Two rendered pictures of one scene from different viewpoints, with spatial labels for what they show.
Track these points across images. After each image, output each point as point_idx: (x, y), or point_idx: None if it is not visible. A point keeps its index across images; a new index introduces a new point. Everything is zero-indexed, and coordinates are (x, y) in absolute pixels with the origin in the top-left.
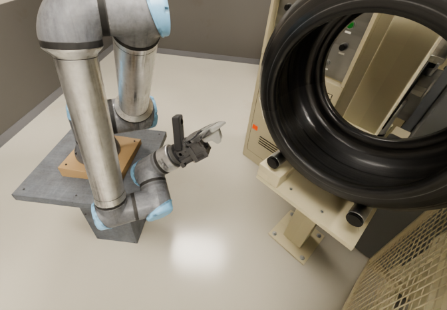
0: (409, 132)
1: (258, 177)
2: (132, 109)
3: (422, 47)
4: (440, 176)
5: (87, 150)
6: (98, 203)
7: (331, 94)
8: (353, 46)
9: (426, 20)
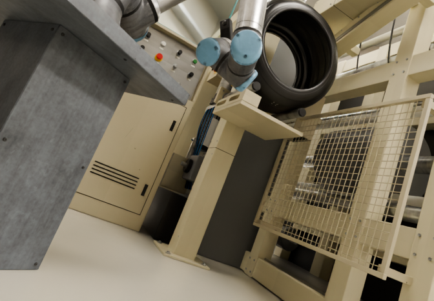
0: None
1: (243, 103)
2: None
3: (268, 59)
4: (327, 74)
5: None
6: (259, 28)
7: (186, 107)
8: (196, 75)
9: (318, 19)
